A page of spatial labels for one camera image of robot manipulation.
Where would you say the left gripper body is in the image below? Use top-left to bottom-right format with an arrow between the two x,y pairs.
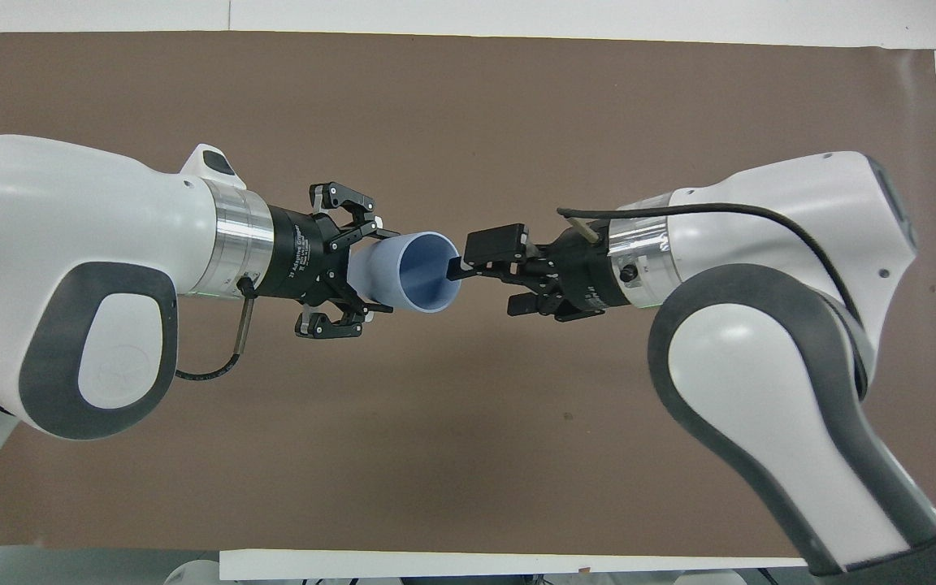
259,205 -> 353,305

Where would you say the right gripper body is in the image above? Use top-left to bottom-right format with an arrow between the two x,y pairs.
549,225 -> 631,323

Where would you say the light blue cup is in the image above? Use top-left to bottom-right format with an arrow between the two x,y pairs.
348,231 -> 463,315

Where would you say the black cable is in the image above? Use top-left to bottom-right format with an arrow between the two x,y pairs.
557,202 -> 872,391
175,276 -> 258,382

